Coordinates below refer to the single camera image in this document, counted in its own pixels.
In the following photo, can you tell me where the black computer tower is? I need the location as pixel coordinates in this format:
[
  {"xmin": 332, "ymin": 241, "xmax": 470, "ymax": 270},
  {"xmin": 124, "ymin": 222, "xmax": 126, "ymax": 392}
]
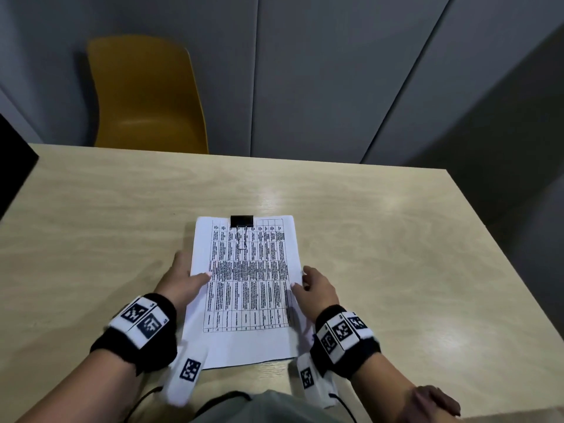
[{"xmin": 0, "ymin": 113, "xmax": 39, "ymax": 221}]

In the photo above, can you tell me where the person's right hand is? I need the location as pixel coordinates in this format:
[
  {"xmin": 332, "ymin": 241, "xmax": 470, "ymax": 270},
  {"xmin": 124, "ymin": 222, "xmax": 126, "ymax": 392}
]
[{"xmin": 290, "ymin": 265, "xmax": 340, "ymax": 324}]

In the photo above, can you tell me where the person's left forearm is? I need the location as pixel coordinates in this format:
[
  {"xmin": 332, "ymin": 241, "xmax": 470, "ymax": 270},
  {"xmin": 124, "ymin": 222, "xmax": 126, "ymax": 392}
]
[{"xmin": 15, "ymin": 347, "xmax": 142, "ymax": 423}]

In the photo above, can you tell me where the person's grey clothing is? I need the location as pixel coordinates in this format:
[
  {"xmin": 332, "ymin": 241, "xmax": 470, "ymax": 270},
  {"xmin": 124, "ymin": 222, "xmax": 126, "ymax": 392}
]
[{"xmin": 189, "ymin": 390, "xmax": 349, "ymax": 423}]

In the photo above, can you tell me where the person's right forearm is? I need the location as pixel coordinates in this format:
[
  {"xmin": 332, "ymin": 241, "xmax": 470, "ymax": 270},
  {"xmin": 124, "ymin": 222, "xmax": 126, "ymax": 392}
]
[{"xmin": 350, "ymin": 352, "xmax": 464, "ymax": 423}]

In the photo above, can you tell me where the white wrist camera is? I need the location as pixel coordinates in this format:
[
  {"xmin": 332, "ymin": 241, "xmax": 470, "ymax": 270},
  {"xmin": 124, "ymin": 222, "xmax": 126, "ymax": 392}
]
[
  {"xmin": 165, "ymin": 343, "xmax": 208, "ymax": 408},
  {"xmin": 296, "ymin": 352, "xmax": 338, "ymax": 409}
]

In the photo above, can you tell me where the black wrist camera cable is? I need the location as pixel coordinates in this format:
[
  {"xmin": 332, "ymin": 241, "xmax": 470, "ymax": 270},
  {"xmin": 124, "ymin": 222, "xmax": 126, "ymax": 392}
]
[
  {"xmin": 125, "ymin": 385, "xmax": 165, "ymax": 423},
  {"xmin": 328, "ymin": 391, "xmax": 358, "ymax": 423}
]

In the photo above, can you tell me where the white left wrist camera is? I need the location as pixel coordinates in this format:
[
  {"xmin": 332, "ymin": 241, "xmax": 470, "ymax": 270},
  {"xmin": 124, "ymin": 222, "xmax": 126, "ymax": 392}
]
[{"xmin": 165, "ymin": 343, "xmax": 208, "ymax": 408}]

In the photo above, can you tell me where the yellow plastic chair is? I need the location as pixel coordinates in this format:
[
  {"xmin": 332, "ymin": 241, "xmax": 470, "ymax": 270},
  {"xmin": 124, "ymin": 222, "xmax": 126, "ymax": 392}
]
[{"xmin": 86, "ymin": 35, "xmax": 209, "ymax": 155}]

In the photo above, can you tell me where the white paper sheet with table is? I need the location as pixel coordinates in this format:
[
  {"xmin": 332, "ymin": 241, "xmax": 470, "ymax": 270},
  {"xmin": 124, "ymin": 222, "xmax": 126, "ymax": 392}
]
[{"xmin": 182, "ymin": 215, "xmax": 304, "ymax": 370}]

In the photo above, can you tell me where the stack of printed paper sheets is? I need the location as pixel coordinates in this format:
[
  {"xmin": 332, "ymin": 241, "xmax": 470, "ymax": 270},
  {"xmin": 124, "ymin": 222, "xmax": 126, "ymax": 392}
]
[{"xmin": 180, "ymin": 215, "xmax": 305, "ymax": 371}]

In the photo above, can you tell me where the black binder clip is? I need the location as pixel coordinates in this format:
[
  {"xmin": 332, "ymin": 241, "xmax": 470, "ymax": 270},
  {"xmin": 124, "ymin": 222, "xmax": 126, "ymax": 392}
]
[{"xmin": 230, "ymin": 214, "xmax": 255, "ymax": 251}]

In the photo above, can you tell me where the person's left hand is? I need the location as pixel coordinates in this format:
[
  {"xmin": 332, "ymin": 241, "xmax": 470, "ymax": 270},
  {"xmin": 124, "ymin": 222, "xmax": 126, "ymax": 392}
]
[{"xmin": 154, "ymin": 250, "xmax": 212, "ymax": 311}]

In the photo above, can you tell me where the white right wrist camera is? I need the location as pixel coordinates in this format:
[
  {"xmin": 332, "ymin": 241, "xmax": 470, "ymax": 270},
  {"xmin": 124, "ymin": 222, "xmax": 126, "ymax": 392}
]
[{"xmin": 296, "ymin": 352, "xmax": 338, "ymax": 409}]

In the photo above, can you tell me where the brown scrunchie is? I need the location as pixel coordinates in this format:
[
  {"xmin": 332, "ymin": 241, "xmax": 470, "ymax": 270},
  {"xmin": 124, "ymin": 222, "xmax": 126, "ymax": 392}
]
[{"xmin": 396, "ymin": 385, "xmax": 461, "ymax": 423}]

